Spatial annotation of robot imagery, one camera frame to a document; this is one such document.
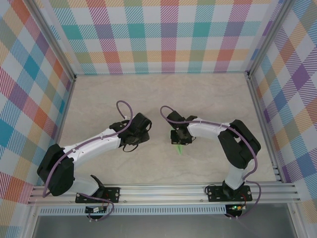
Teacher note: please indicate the left small circuit board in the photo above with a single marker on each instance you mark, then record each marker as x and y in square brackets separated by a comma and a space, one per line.
[95, 209]

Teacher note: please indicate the aluminium cross rail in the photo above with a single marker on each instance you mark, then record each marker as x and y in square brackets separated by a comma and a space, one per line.
[161, 192]

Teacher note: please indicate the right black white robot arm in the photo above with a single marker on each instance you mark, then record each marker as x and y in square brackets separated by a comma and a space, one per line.
[237, 148]

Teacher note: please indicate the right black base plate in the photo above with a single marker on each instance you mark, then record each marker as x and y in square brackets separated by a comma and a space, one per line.
[215, 194]

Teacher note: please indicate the grey metal panel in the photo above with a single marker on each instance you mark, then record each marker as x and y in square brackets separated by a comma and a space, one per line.
[161, 228]

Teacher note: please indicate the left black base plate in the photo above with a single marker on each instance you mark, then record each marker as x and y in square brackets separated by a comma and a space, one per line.
[111, 194]

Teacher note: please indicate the aluminium frame leg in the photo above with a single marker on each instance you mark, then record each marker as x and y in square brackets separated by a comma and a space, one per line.
[31, 223]
[297, 223]

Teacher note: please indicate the aluminium frame post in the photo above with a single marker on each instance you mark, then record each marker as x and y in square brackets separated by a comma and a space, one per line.
[270, 39]
[49, 37]

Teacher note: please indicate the right small circuit board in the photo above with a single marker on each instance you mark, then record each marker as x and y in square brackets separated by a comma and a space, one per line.
[236, 207]

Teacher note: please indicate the small circuit board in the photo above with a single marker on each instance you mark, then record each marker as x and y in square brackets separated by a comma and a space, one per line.
[236, 207]
[95, 209]

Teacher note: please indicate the aluminium side rail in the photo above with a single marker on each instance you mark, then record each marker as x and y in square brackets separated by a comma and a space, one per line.
[65, 111]
[258, 111]

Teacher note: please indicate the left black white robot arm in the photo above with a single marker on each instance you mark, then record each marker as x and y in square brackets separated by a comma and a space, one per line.
[57, 168]

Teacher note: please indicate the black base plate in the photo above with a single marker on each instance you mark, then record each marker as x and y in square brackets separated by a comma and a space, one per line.
[111, 194]
[215, 194]

